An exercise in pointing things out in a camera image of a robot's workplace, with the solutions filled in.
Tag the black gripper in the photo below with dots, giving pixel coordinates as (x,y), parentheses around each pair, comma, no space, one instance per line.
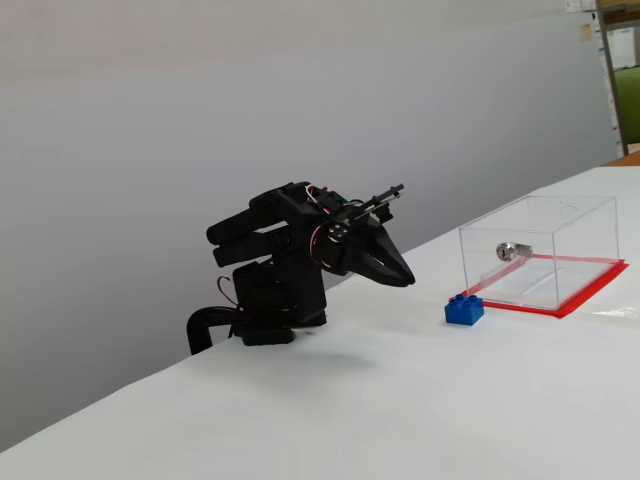
(361,256)

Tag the blue lego brick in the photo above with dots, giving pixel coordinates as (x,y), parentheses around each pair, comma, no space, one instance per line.
(462,312)

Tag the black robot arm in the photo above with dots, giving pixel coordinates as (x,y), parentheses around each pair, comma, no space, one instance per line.
(295,280)

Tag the transparent plastic box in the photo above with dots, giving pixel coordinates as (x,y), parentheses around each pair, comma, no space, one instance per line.
(575,220)

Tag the silver lock cylinder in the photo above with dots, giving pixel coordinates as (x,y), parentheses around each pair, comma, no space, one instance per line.
(505,251)

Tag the black table clamp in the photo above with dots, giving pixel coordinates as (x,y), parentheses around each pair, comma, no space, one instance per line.
(197,330)

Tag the tan sticky label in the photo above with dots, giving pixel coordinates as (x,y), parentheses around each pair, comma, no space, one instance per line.
(585,32)

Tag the grey metal shelf rack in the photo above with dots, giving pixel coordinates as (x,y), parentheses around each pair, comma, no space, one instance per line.
(603,30)

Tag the white board in shelf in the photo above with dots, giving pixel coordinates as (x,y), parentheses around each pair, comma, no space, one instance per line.
(627,47)

